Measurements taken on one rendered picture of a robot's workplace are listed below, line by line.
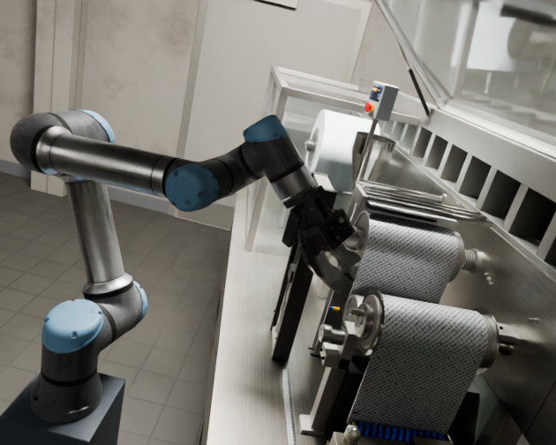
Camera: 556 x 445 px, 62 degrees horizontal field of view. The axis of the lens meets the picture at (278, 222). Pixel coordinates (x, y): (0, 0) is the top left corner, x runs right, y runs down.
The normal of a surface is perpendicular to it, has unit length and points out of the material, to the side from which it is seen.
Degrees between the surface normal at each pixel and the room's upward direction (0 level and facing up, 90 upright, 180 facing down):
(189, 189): 90
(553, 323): 90
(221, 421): 0
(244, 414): 0
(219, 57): 90
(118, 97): 90
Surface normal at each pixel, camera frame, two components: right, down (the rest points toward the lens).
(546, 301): -0.97, -0.19
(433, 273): 0.04, 0.41
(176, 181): -0.35, 0.27
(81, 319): 0.18, -0.86
